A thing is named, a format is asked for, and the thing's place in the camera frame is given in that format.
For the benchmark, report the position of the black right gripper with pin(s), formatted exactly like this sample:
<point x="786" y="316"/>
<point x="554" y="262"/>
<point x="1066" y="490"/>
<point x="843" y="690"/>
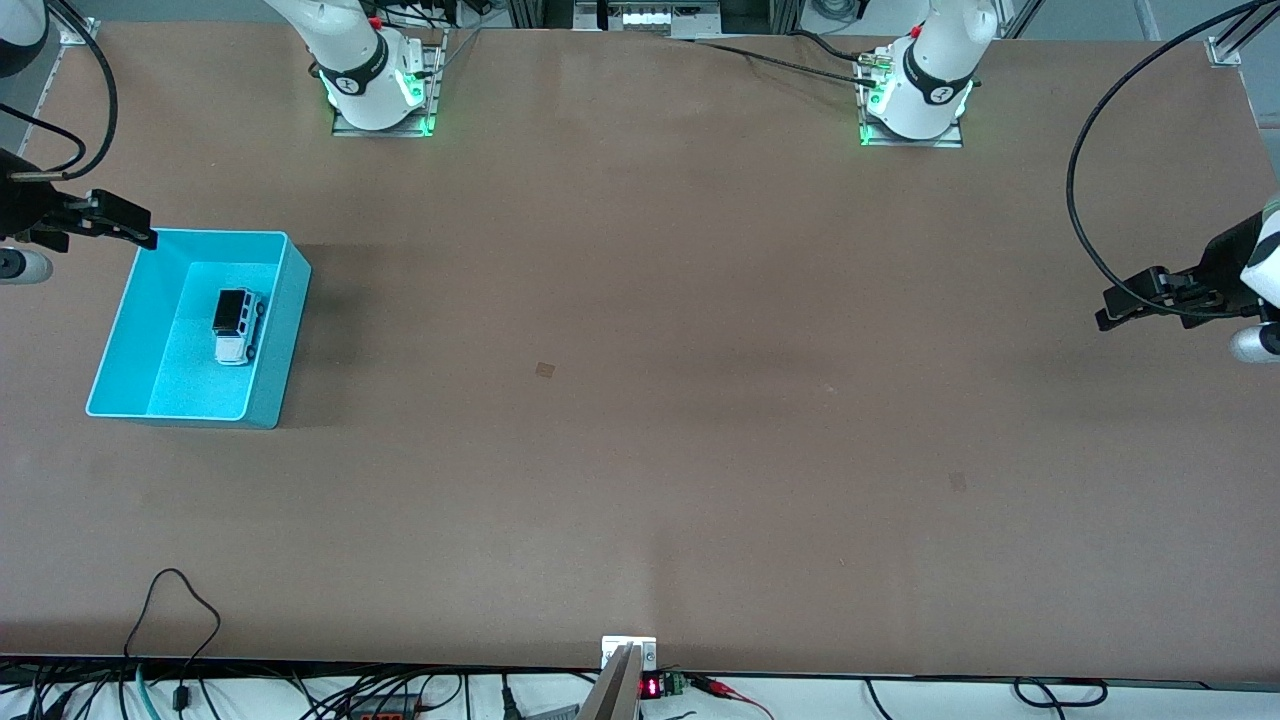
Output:
<point x="22" y="208"/>

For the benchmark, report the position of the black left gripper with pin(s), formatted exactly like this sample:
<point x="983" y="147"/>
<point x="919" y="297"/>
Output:
<point x="1226" y="258"/>

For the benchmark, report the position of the white jeep toy black roof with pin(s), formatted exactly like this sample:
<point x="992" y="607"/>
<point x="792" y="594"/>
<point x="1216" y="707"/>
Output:
<point x="235" y="335"/>

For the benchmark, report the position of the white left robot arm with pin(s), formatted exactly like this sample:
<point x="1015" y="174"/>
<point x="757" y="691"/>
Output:
<point x="930" y="90"/>

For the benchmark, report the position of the turquoise plastic bin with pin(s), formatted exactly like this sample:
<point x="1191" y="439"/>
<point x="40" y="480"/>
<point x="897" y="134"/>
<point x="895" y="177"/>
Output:
<point x="150" y="340"/>

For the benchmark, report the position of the grey metal side panel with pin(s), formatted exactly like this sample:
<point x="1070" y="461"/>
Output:
<point x="30" y="92"/>

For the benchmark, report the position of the black power strip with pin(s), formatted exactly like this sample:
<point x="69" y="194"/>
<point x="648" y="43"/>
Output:
<point x="385" y="712"/>

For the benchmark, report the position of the red clip leads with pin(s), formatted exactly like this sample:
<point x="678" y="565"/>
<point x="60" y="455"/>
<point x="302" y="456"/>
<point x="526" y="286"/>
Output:
<point x="720" y="688"/>

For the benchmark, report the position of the red digit display module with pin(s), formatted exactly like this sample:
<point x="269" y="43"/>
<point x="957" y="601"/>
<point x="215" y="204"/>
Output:
<point x="652" y="688"/>

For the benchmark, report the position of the aluminium frame post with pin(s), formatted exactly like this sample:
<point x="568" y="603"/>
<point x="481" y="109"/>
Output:
<point x="1225" y="50"/>
<point x="75" y="28"/>

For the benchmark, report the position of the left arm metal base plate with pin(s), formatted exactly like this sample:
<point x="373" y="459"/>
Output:
<point x="950" y="142"/>

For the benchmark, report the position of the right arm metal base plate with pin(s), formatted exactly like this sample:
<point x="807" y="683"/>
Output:
<point x="345" y="128"/>

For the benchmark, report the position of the white device in frame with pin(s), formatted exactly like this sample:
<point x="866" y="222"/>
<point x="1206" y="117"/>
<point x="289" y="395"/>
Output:
<point x="650" y="18"/>

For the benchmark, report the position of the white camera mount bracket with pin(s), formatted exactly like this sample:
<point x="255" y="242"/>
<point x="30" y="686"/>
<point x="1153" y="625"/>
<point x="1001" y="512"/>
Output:
<point x="645" y="648"/>

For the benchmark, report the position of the grey camera pole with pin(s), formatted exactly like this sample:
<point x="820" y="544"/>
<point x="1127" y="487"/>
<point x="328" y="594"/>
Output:
<point x="610" y="695"/>

